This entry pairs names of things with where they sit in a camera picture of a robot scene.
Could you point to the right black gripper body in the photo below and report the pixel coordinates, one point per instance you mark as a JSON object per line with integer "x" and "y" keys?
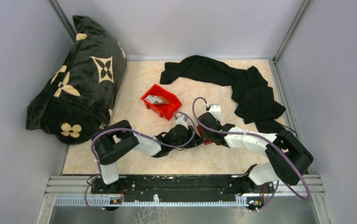
{"x": 207, "y": 135}

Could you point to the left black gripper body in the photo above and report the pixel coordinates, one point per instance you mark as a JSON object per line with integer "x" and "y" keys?
{"x": 188, "y": 137}

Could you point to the red leather card holder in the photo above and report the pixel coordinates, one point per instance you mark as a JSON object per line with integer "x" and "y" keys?
{"x": 202, "y": 134}

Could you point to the red plastic bin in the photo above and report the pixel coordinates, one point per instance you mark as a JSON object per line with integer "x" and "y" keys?
{"x": 166, "y": 110}

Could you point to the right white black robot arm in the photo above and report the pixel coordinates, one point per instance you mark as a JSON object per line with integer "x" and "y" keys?
{"x": 286, "y": 155}

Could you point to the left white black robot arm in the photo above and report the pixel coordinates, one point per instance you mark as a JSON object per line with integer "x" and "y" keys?
{"x": 117, "y": 140}

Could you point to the stack of grey cards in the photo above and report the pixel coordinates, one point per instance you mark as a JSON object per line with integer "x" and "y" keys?
{"x": 156, "y": 100}

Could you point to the black cloth garment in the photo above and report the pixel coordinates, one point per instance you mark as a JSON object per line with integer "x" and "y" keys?
{"x": 254, "y": 98}

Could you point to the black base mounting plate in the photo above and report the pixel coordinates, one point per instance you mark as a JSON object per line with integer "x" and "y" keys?
{"x": 180, "y": 188}

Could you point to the black floral patterned pillow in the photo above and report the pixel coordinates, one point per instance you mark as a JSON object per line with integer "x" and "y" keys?
{"x": 79, "y": 98}

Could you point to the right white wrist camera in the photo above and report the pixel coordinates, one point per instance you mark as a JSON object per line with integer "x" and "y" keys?
{"x": 215, "y": 110}

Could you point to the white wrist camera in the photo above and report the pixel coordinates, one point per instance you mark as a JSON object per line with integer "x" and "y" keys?
{"x": 215, "y": 110}
{"x": 181, "y": 120}

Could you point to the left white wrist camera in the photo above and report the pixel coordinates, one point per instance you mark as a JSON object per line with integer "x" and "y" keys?
{"x": 181, "y": 120}

